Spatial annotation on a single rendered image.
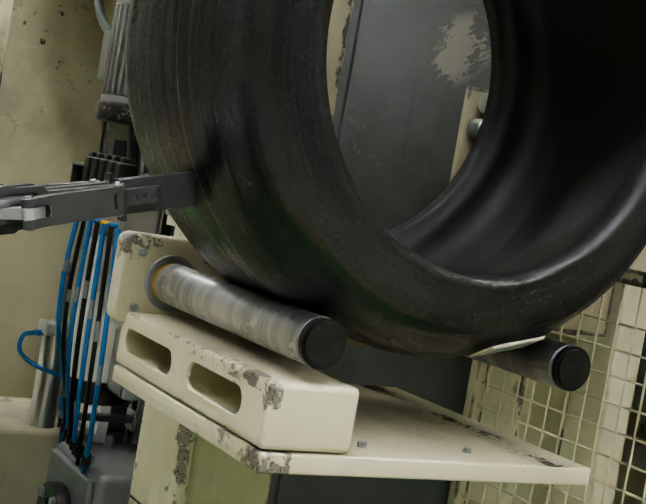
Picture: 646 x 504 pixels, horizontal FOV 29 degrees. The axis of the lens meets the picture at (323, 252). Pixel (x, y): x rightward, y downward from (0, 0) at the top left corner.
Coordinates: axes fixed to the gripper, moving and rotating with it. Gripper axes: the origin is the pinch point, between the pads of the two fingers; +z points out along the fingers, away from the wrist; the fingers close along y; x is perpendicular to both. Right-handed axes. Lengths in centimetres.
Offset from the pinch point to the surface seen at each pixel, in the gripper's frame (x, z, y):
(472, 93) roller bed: -4, 61, 38
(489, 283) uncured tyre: 9.9, 26.7, -11.9
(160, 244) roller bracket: 8.5, 9.3, 23.5
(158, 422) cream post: 31.2, 11.3, 33.2
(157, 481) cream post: 37.4, 9.8, 30.7
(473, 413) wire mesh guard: 36, 52, 27
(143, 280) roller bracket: 12.1, 7.1, 23.6
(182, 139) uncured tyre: -4.4, 2.7, -0.3
